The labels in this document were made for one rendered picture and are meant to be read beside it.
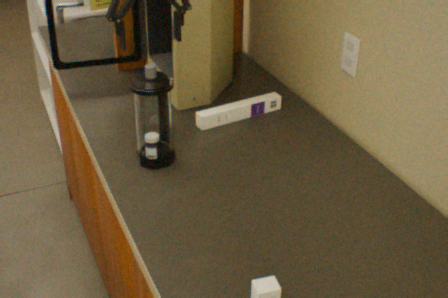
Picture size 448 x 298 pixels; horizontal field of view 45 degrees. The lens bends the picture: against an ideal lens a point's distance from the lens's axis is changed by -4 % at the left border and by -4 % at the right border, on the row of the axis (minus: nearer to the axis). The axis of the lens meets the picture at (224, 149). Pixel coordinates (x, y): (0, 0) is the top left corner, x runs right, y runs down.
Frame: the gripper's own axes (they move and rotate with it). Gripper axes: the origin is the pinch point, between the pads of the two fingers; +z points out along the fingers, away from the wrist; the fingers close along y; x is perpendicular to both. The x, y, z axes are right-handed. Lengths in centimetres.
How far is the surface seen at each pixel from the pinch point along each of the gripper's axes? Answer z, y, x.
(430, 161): 26, -57, 40
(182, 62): 18.1, -16.3, -23.6
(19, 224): 128, 42, -111
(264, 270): 33, -6, 49
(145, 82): 9.4, 2.8, 2.9
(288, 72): 32, -57, -31
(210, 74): 23.6, -25.3, -23.5
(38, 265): 128, 37, -77
